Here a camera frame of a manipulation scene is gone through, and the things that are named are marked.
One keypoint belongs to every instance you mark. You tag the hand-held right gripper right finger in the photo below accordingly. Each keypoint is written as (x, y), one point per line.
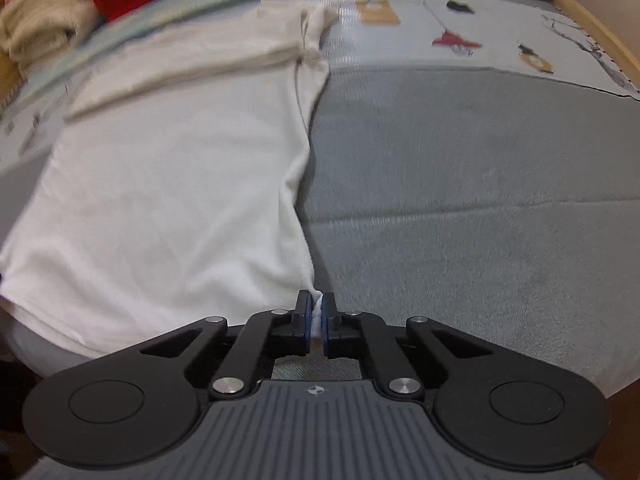
(330, 322)

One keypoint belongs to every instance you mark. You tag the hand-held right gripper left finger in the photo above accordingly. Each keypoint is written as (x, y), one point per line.
(304, 322)

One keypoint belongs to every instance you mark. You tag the white long-sleeved shirt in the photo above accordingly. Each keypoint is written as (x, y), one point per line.
(175, 185)

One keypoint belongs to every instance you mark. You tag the cream folded quilt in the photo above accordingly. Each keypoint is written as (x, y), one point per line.
(40, 20)

